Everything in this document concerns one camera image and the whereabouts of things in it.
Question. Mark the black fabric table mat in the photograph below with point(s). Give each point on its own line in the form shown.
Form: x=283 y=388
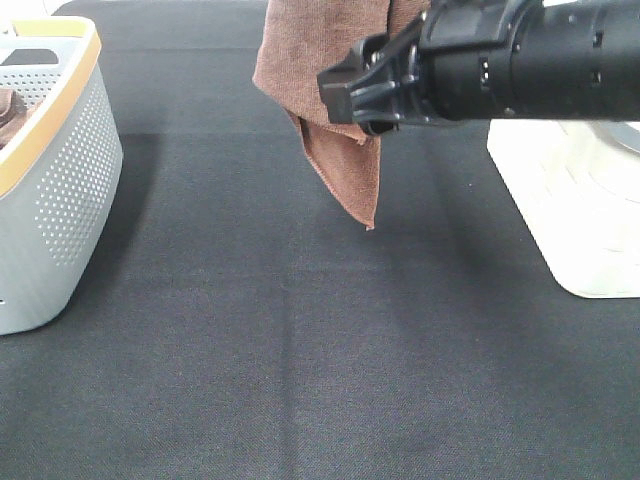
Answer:
x=235 y=323

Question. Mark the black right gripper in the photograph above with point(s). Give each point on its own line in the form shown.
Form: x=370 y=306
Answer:
x=453 y=62

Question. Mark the grey perforated laundry basket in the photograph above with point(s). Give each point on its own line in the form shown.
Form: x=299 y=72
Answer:
x=59 y=171

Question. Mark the brown towel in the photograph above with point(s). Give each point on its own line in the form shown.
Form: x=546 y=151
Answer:
x=302 y=38

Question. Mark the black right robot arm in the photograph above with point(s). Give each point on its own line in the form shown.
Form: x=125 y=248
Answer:
x=579 y=61

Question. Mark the brown towels in basket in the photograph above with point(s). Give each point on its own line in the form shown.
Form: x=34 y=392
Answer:
x=14 y=114

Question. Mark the white plastic storage bin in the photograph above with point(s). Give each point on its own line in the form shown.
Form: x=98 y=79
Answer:
x=576 y=185

